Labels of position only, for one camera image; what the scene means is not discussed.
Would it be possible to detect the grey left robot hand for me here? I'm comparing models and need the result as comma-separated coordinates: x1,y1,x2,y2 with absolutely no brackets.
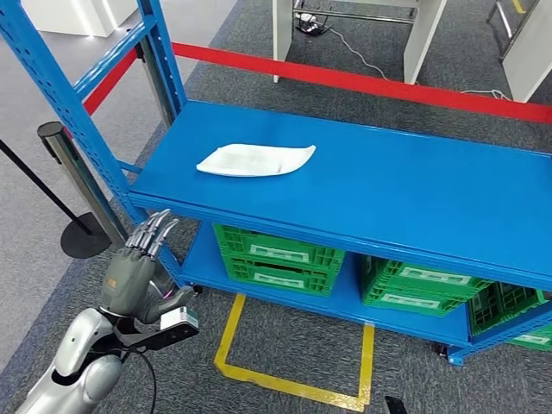
100,208,195,326

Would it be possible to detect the white curved plastic part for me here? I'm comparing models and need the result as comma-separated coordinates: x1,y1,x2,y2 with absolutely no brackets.
196,143,317,179

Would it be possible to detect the blue metal shelf rack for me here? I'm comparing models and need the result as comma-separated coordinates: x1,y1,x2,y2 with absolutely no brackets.
0,0,552,367

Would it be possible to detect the green plastic crate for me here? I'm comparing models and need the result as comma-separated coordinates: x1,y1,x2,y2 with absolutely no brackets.
222,257,339,298
361,285,469,318
507,323,552,353
361,255,493,301
467,282,546,337
213,223,346,270

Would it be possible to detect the red barrier belt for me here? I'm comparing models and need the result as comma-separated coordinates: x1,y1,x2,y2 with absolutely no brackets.
63,48,140,140
171,42,552,126

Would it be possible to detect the yellow floor marking tape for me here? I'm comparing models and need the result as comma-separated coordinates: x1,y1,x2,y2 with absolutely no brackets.
214,294,375,414

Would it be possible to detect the white display plinth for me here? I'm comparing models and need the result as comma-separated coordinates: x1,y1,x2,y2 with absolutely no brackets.
20,0,139,38

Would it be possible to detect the black stanchion post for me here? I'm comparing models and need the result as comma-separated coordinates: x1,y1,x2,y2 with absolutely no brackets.
0,138,112,260

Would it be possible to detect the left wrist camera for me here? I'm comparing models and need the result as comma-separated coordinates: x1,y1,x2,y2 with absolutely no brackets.
114,306,201,353

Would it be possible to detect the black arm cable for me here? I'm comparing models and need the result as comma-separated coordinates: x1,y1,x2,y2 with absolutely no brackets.
120,348,157,414

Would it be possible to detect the chrome stanchion post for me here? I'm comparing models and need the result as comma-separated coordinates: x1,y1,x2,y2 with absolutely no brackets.
137,42,177,129
37,121,130,248

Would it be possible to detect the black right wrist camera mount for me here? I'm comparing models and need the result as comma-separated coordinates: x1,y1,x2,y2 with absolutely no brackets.
384,395,408,414

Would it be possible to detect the white power cable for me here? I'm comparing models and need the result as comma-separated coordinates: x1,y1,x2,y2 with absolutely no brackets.
328,27,512,101

